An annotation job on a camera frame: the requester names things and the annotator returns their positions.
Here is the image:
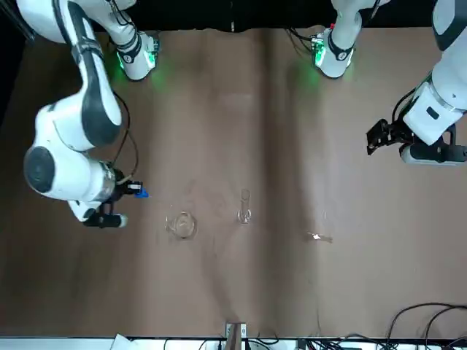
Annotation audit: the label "silver aluminium frame post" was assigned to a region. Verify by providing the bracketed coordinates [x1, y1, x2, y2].
[224, 321, 247, 350]

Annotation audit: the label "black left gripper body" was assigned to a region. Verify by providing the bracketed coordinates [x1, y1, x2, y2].
[386, 122, 417, 147]

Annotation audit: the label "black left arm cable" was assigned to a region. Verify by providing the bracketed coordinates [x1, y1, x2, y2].
[392, 71, 460, 147]

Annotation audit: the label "white paper sheet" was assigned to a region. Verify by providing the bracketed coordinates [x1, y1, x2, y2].
[109, 333, 133, 350]

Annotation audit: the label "tangled black desk cables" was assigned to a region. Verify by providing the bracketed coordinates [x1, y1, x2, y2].
[247, 337, 387, 350]

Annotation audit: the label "black base cable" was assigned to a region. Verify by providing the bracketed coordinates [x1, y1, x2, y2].
[287, 27, 319, 55]

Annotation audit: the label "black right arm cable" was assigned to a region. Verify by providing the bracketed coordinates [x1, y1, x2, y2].
[107, 0, 140, 183]

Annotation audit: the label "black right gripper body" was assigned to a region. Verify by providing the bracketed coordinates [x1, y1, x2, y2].
[110, 169, 134, 201]

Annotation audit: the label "loose black looped cable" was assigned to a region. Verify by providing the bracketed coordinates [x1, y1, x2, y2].
[385, 303, 467, 350]

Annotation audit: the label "clear glass beaker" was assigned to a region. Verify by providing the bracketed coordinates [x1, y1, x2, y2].
[164, 210, 199, 241]

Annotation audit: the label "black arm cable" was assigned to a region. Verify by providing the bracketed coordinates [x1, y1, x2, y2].
[392, 71, 460, 147]
[107, 0, 140, 183]

